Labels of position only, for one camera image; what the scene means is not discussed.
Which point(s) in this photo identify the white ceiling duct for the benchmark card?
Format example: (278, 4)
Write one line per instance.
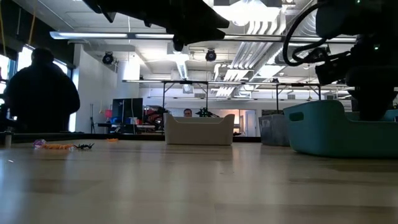
(182, 67)

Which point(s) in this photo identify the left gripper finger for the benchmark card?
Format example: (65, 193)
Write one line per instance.
(205, 18)
(199, 35)

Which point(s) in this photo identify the grey translucent plastic bin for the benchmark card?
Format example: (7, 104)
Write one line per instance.
(273, 130)

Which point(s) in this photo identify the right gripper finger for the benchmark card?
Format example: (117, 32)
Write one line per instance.
(373, 105)

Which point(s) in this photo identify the red storage bin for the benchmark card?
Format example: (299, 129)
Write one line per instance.
(109, 114)

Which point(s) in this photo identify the white plastic bin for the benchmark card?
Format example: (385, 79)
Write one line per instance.
(199, 130)

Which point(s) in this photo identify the orange plastic spider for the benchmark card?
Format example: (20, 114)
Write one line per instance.
(57, 146)
(112, 140)

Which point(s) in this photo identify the purple plastic witch hat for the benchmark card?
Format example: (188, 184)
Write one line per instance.
(38, 143)

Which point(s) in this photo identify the black background table frame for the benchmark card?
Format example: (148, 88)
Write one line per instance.
(163, 99)
(277, 99)

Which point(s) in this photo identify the black ceiling spotlight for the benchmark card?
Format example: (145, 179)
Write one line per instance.
(108, 58)
(211, 55)

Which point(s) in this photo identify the black plastic spider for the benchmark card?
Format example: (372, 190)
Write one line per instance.
(84, 146)

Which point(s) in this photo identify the person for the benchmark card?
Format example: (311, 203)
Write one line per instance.
(40, 99)
(187, 112)

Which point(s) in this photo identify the black computer monitor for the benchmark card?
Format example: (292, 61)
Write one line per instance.
(129, 109)

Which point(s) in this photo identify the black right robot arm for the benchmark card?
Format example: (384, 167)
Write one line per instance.
(357, 18)

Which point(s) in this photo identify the teal plastic bin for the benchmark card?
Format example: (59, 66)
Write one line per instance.
(326, 133)

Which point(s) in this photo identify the white short post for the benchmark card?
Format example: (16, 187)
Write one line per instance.
(8, 140)

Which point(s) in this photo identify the dark background desk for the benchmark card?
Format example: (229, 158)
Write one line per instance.
(124, 128)

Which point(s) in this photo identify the black background robot arm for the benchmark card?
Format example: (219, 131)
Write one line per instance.
(205, 112)

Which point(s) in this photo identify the black tripod stand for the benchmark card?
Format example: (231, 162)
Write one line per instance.
(92, 124)

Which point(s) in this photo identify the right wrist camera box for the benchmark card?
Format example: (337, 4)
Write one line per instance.
(332, 71)

